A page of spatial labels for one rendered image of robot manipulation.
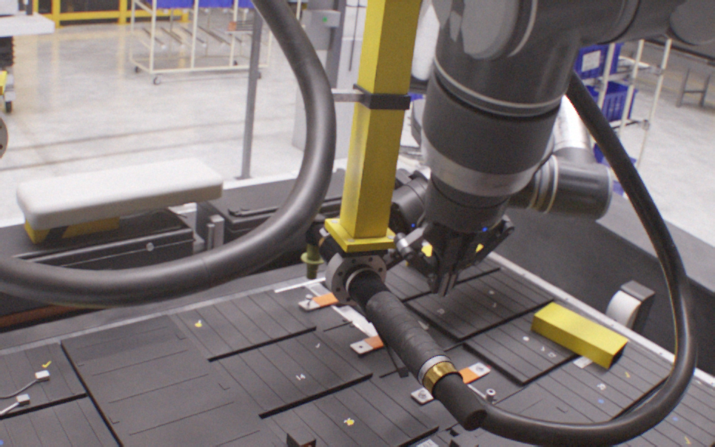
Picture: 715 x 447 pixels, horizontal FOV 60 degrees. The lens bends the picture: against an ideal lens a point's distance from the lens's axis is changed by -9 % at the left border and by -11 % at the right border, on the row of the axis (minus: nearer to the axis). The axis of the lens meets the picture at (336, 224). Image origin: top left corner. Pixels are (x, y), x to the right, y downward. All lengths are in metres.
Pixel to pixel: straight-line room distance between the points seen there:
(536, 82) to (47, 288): 0.39
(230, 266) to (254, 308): 0.61
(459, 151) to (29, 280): 0.35
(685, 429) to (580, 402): 0.17
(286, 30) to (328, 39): 3.24
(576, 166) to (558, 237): 1.02
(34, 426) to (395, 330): 0.48
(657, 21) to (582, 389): 0.69
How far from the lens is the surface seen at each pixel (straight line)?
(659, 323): 2.05
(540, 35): 0.47
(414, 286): 1.27
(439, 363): 0.78
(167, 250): 1.17
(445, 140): 0.53
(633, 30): 0.54
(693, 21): 0.57
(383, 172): 0.89
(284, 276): 1.27
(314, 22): 3.73
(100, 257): 1.12
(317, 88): 0.65
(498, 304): 1.27
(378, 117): 0.86
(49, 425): 0.91
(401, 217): 1.03
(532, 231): 2.36
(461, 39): 0.49
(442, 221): 0.60
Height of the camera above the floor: 1.60
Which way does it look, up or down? 24 degrees down
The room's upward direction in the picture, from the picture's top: 7 degrees clockwise
